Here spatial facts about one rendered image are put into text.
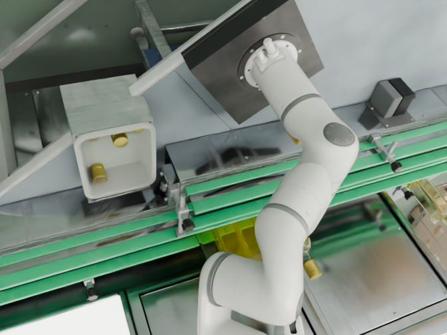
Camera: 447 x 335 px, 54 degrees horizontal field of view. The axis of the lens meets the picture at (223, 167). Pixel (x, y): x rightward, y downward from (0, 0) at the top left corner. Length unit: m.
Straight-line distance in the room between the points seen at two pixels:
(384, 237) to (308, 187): 0.83
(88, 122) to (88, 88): 0.11
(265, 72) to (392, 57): 0.52
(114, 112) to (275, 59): 0.36
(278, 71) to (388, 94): 0.52
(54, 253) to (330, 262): 0.79
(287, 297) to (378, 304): 0.78
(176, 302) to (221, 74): 0.62
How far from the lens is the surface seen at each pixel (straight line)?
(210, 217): 1.13
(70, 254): 1.12
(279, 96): 0.89
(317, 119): 0.83
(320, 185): 0.74
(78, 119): 0.97
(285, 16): 0.94
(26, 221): 1.17
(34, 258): 1.13
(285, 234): 0.66
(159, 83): 1.00
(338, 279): 1.39
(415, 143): 1.39
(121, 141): 1.00
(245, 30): 0.91
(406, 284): 1.47
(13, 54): 1.58
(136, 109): 0.98
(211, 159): 1.12
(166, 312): 1.22
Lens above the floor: 1.47
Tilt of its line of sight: 33 degrees down
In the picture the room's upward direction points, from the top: 154 degrees clockwise
